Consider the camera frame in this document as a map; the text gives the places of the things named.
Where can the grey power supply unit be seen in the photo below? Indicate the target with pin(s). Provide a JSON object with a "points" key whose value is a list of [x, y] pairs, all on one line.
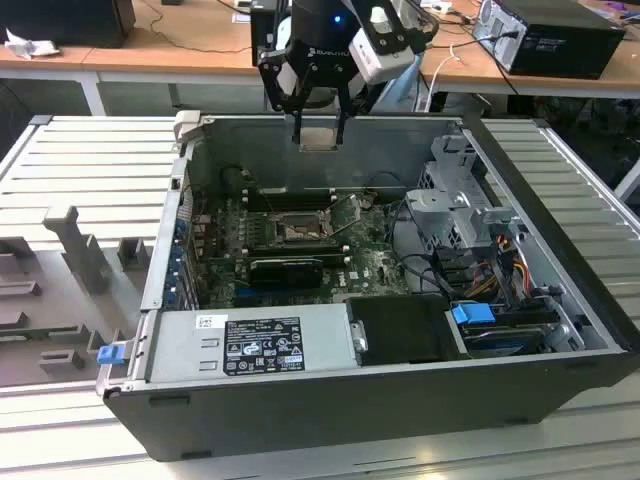
{"points": [[250, 345]]}

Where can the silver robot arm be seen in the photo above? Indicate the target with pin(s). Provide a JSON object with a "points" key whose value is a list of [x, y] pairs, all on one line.
{"points": [[320, 96]]}

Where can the black desktop computer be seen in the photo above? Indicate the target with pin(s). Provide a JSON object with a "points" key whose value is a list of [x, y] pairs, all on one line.
{"points": [[560, 40]]}

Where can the green motherboard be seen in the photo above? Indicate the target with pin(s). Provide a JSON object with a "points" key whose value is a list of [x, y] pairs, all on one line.
{"points": [[370, 270]]}

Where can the hard disk drive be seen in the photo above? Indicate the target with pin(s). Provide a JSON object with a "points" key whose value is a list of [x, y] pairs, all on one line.
{"points": [[505, 340]]}

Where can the blue case latch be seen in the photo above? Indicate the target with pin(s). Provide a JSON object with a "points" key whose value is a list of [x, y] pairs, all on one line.
{"points": [[110, 354]]}

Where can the CPU socket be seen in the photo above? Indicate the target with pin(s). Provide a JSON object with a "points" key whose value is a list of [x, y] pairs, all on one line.
{"points": [[297, 227]]}

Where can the grey parts rack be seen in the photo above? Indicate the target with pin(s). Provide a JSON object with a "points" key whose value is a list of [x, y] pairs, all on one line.
{"points": [[60, 300]]}

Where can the blue expansion slot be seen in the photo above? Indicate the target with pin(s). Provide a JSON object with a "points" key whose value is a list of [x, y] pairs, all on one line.
{"points": [[247, 296]]}

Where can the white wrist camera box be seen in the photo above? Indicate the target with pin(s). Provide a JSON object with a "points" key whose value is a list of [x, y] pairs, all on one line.
{"points": [[380, 55]]}

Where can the black open PC case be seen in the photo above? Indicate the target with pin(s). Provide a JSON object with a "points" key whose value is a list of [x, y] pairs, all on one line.
{"points": [[350, 415]]}

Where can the blue disk carrier clip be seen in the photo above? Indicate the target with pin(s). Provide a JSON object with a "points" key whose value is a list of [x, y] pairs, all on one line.
{"points": [[472, 315]]}

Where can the silver metal drive cage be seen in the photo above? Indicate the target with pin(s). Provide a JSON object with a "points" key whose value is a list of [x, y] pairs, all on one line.
{"points": [[450, 210]]}

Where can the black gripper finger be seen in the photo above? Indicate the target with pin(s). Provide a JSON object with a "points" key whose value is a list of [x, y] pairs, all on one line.
{"points": [[272, 85], [346, 102]]}

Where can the wooden desk white frame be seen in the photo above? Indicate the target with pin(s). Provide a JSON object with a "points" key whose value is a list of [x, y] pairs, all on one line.
{"points": [[150, 55], [550, 82]]}

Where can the small black box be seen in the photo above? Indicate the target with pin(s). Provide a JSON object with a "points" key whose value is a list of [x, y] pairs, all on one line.
{"points": [[265, 30]]}

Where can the crumpled white paper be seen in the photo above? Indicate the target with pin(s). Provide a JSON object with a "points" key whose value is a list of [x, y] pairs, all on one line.
{"points": [[30, 46]]}

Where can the large black box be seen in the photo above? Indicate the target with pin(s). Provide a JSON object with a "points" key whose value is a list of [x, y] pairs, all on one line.
{"points": [[65, 22]]}

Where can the black graphics card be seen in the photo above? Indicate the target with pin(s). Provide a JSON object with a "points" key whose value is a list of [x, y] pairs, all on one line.
{"points": [[285, 272]]}

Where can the pale blue teach pendant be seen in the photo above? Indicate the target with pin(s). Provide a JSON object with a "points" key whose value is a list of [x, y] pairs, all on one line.
{"points": [[402, 87]]}

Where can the silver square CPU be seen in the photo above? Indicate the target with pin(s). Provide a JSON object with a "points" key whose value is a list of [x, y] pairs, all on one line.
{"points": [[320, 139]]}

